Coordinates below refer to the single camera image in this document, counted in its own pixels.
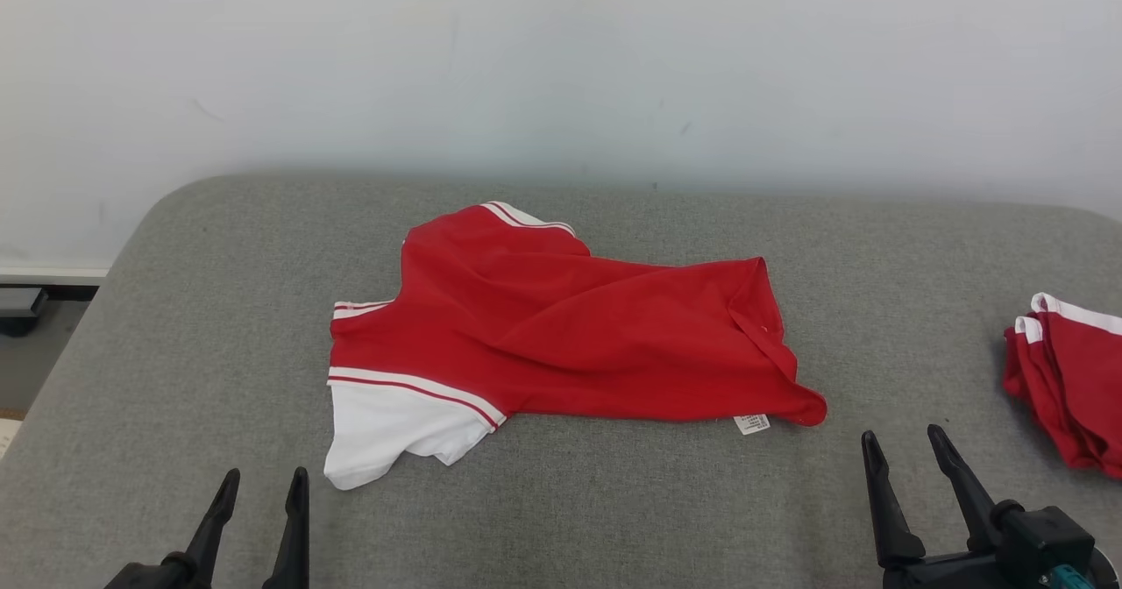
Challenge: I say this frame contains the white baseboard strip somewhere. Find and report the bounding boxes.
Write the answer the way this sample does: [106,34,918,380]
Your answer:
[0,265,111,288]

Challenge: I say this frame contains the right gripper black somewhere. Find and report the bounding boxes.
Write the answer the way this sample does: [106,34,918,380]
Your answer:
[861,424,1023,589]

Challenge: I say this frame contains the dark box on floor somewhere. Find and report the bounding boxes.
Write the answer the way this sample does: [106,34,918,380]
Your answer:
[0,287,50,337]

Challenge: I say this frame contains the red T-shirt with white sleeves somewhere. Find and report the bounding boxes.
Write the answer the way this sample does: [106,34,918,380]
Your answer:
[323,201,828,492]

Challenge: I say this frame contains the red shorts with white stripe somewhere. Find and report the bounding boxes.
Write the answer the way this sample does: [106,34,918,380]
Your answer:
[1002,292,1122,482]

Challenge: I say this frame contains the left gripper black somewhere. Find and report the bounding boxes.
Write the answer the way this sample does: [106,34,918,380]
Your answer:
[103,466,310,589]

